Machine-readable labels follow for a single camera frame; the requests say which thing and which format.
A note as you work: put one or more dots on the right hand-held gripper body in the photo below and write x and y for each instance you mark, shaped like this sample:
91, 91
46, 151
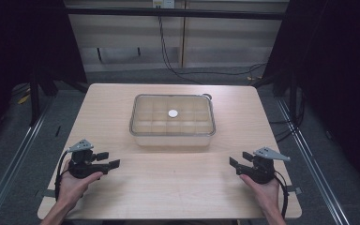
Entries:
261, 170

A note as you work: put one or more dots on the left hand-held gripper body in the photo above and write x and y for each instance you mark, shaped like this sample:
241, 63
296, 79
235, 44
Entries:
82, 168

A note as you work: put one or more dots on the person's left hand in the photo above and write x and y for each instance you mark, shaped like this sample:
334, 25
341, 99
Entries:
72, 187

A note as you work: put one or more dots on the person's right hand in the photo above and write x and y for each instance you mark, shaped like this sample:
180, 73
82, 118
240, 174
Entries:
262, 193

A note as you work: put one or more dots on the clear plastic box with lid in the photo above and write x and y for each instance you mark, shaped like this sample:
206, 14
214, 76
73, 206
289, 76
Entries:
172, 125

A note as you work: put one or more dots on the black metal stand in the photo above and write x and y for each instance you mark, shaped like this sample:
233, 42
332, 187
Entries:
35, 100
292, 93

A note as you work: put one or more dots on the white round disc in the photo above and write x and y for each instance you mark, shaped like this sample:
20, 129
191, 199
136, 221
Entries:
173, 113

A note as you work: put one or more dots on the yellow floor item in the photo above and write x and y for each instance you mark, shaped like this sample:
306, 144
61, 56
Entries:
23, 99

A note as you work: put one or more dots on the black curtain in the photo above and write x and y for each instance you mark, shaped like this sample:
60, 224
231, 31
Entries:
334, 78
22, 47

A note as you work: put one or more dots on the black horizontal bar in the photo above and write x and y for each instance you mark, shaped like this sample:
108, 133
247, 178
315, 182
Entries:
175, 13

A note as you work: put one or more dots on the metal floor rail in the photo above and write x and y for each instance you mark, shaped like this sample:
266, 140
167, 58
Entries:
312, 162
15, 162

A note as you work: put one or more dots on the white wall socket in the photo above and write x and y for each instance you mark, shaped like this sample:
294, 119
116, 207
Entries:
163, 3

